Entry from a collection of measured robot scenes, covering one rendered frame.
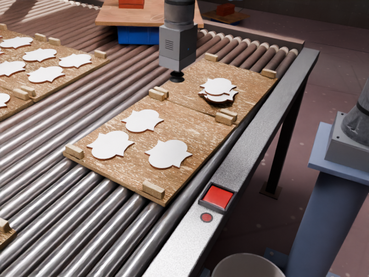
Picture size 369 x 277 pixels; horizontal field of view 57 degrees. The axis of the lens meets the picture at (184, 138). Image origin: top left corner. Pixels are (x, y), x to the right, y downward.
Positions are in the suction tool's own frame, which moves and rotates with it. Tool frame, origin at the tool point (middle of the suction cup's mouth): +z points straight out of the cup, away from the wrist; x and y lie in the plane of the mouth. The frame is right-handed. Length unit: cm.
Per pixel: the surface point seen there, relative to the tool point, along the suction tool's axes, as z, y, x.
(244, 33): 18, -97, -21
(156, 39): 17, -58, -50
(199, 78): 18.4, -37.2, -13.6
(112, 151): 17.6, 18.7, -8.7
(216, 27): 18, -95, -38
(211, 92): 15.0, -24.5, -1.3
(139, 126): 17.5, 4.5, -10.6
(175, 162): 17.5, 12.4, 8.6
